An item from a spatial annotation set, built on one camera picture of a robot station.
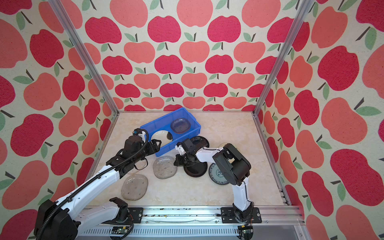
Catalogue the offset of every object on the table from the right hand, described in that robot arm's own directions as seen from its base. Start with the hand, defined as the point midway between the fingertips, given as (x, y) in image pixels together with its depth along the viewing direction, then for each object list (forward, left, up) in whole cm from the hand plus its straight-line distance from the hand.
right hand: (176, 163), depth 92 cm
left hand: (+2, +8, +18) cm, 19 cm away
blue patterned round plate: (-5, -26, -1) cm, 26 cm away
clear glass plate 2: (-17, +21, 0) cm, 27 cm away
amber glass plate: (+31, +2, 0) cm, 31 cm away
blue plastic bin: (+28, +14, +5) cm, 32 cm away
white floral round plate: (+19, +11, +1) cm, 22 cm away
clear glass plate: (-4, +7, 0) cm, 8 cm away
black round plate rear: (+18, -13, -1) cm, 22 cm away
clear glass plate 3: (-14, +13, +22) cm, 29 cm away
